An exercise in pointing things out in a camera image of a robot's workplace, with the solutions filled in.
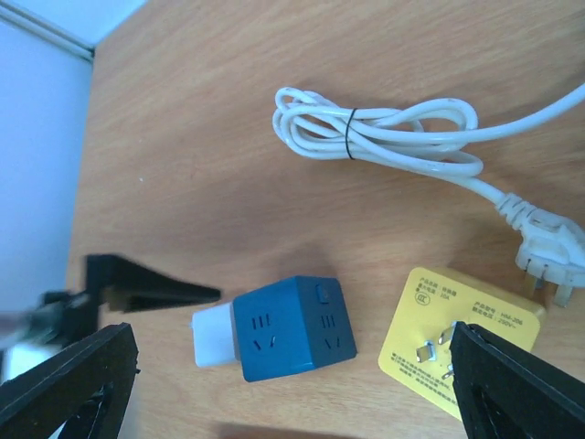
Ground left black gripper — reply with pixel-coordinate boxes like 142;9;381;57
27;254;221;348

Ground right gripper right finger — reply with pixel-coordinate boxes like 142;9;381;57
450;322;584;438

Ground grey white plug adapter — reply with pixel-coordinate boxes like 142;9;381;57
191;302;239;369

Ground yellow plug adapter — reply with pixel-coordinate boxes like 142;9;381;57
378;267;546;419

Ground teal strip white cable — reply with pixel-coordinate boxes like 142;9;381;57
272;80;585;308

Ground blue cube socket adapter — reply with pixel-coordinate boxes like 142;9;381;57
232;275;357;382

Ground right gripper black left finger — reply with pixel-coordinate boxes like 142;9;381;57
1;323;139;438

